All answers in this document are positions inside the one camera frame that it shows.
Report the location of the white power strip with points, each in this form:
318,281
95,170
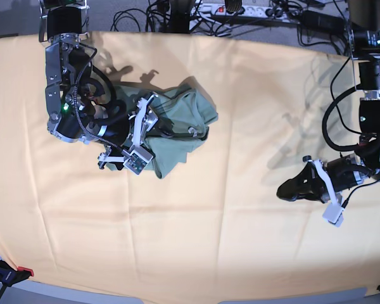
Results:
252,11

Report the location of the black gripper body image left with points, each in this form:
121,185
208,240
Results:
125,128

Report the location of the black power adapter brick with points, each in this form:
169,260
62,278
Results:
322,22

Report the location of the black monitor stand post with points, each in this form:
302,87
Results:
179,16

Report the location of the green T-shirt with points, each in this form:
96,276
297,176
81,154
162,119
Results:
191,111

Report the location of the yellow table cloth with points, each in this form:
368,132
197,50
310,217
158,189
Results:
213,229

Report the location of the blue black bar clamp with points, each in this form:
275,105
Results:
10,276

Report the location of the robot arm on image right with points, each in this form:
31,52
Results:
362,29

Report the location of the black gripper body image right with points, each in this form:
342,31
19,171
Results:
346,172

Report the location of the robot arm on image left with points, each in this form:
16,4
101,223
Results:
83,104

